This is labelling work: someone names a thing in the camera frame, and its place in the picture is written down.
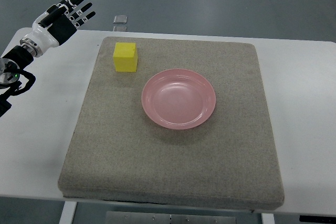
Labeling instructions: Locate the white table leg frame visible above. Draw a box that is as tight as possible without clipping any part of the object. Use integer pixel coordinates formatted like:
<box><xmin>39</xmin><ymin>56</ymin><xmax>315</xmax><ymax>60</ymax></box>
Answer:
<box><xmin>59</xmin><ymin>201</ymin><xmax>77</xmax><ymax>224</ymax></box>

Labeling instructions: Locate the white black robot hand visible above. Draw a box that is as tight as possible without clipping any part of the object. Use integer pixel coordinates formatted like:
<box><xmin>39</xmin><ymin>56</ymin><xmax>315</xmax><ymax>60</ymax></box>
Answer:
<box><xmin>20</xmin><ymin>0</ymin><xmax>96</xmax><ymax>57</ymax></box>

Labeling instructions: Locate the metal base plate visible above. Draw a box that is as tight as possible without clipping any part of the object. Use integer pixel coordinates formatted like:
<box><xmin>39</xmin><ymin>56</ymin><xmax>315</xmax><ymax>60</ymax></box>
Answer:
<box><xmin>105</xmin><ymin>211</ymin><xmax>237</xmax><ymax>224</ymax></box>

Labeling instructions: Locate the pink plate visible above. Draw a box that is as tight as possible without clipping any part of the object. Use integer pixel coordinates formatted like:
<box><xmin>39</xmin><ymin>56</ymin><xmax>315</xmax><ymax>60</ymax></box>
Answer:
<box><xmin>141</xmin><ymin>69</ymin><xmax>216</xmax><ymax>130</ymax></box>

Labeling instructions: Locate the beige fabric mat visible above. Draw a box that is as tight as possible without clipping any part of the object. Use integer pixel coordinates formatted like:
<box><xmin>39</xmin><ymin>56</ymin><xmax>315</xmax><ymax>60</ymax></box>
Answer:
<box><xmin>58</xmin><ymin>37</ymin><xmax>285</xmax><ymax>210</ymax></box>

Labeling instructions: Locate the metal floor plate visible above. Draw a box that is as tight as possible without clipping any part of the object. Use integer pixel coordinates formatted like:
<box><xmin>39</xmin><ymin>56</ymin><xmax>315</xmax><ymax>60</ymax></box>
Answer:
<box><xmin>113</xmin><ymin>15</ymin><xmax>128</xmax><ymax>24</ymax></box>
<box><xmin>113</xmin><ymin>26</ymin><xmax>127</xmax><ymax>32</ymax></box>

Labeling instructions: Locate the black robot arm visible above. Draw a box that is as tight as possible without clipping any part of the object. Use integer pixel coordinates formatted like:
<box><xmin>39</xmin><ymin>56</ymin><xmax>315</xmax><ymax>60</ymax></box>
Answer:
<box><xmin>1</xmin><ymin>0</ymin><xmax>96</xmax><ymax>115</ymax></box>

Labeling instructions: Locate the yellow foam block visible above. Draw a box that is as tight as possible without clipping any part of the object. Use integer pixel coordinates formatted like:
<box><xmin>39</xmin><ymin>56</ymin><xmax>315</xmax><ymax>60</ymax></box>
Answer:
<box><xmin>113</xmin><ymin>42</ymin><xmax>138</xmax><ymax>72</ymax></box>

